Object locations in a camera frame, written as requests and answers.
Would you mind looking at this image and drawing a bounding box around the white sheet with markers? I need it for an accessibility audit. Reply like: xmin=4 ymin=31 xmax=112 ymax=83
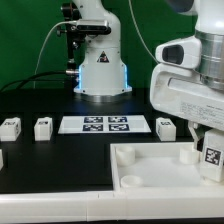
xmin=58 ymin=115 xmax=151 ymax=134

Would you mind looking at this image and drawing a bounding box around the white front rail fixture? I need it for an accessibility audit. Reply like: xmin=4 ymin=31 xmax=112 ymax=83
xmin=0 ymin=187 xmax=224 ymax=224

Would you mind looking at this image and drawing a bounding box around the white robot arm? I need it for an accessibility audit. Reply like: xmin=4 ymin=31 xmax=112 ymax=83
xmin=72 ymin=0 xmax=224 ymax=150

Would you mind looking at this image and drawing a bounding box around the black camera on stand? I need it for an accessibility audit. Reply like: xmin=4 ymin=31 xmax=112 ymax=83
xmin=57 ymin=3 xmax=111 ymax=78

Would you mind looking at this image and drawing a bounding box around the white square tabletop part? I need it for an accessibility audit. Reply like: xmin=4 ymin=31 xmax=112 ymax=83
xmin=110 ymin=142 xmax=224 ymax=190

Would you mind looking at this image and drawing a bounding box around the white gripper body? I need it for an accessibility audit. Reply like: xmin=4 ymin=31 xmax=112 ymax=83
xmin=150 ymin=36 xmax=224 ymax=131

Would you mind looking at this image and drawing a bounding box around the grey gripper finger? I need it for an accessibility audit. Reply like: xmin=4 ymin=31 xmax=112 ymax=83
xmin=188 ymin=121 xmax=204 ymax=150

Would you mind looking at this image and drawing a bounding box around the black cable bundle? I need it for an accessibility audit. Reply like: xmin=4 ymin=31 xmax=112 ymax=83
xmin=0 ymin=70 xmax=69 ymax=93

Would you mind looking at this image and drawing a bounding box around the white camera cable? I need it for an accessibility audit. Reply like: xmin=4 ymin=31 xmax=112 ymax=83
xmin=32 ymin=21 xmax=78 ymax=90

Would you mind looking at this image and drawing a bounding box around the white block left edge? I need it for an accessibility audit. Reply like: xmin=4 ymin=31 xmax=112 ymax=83
xmin=0 ymin=149 xmax=4 ymax=171

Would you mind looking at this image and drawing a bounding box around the white cable right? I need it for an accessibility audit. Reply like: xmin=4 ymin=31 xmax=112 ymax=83
xmin=127 ymin=0 xmax=158 ymax=64

